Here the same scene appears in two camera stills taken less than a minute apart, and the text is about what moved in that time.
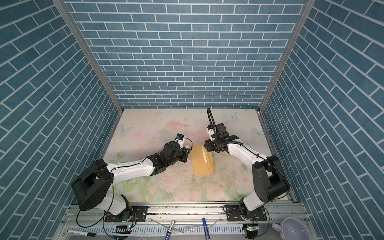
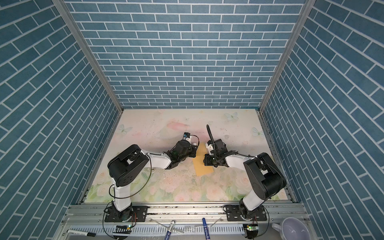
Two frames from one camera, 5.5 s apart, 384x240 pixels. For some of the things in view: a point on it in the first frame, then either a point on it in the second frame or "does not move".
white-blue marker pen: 172,223 does not move
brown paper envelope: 203,159 does not move
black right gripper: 209,145 → 207,162
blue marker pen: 206,233 does not move
